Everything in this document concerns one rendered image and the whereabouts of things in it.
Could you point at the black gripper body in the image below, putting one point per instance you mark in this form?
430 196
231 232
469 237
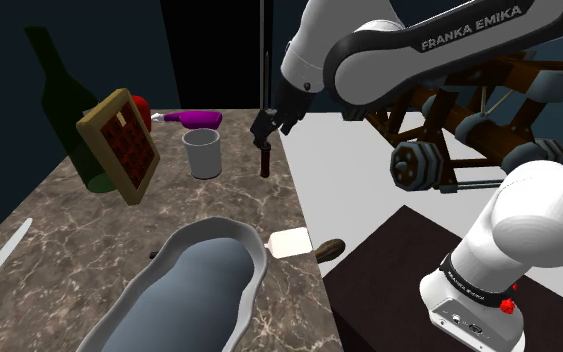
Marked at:
293 102

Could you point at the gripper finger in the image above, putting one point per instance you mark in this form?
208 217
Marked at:
263 128
288 128

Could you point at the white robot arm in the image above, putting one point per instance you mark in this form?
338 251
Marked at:
529 229

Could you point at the purple tool with white tip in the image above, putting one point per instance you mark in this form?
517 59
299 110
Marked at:
198 119

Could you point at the white cup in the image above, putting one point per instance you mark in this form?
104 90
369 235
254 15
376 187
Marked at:
203 158

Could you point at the red round object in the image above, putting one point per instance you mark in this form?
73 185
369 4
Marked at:
142 112

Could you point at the wooden framed brown board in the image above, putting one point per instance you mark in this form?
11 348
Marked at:
120 146

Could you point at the dark robot stand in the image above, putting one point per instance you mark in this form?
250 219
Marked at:
388 273

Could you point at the grey oval dish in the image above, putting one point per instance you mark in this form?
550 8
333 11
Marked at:
188 297

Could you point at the dark green wine bottle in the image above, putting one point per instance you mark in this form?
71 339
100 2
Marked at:
61 102

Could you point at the white table knife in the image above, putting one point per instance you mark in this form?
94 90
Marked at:
3 253

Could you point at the brown wooden frame, grey wheels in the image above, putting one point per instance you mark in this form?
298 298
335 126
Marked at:
486 131

